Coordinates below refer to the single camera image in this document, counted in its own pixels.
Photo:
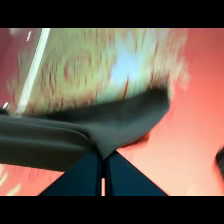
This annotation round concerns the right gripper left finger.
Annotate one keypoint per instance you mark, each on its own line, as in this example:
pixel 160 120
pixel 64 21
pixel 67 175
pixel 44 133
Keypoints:
pixel 81 178

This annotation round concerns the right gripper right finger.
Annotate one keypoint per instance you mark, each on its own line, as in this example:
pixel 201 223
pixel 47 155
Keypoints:
pixel 128 178

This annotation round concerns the brown shirt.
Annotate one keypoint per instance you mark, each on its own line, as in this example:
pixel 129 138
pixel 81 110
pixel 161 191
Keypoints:
pixel 50 143

